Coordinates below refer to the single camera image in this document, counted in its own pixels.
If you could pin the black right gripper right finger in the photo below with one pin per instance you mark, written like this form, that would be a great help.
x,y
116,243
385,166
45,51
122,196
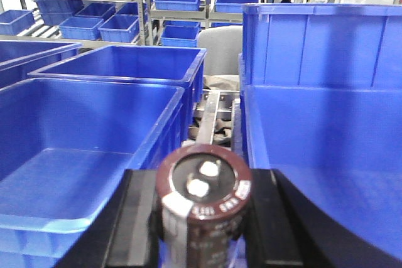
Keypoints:
x,y
284,229

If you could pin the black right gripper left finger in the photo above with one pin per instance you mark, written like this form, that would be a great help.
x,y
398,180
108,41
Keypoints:
x,y
124,233

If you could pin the brown cylindrical capacitor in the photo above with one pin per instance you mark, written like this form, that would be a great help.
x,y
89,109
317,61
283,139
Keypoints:
x,y
203,191

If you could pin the blue bin near right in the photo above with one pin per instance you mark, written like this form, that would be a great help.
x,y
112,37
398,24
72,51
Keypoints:
x,y
336,155

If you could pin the blue bin near left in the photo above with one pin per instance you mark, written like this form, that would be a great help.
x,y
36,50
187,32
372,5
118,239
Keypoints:
x,y
65,145

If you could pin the blue bin behind left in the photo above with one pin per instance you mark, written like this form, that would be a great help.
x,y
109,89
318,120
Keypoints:
x,y
163,65

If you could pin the blue bin stacked right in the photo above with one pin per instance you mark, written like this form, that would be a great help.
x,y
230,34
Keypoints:
x,y
322,45

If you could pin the blue bin far left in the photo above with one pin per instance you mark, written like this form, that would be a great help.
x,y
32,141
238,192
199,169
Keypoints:
x,y
18,58

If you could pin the grey chair back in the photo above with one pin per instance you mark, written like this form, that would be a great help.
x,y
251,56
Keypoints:
x,y
223,45

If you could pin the metal shelf rail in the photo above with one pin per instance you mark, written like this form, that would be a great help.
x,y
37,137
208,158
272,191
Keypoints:
x,y
217,120

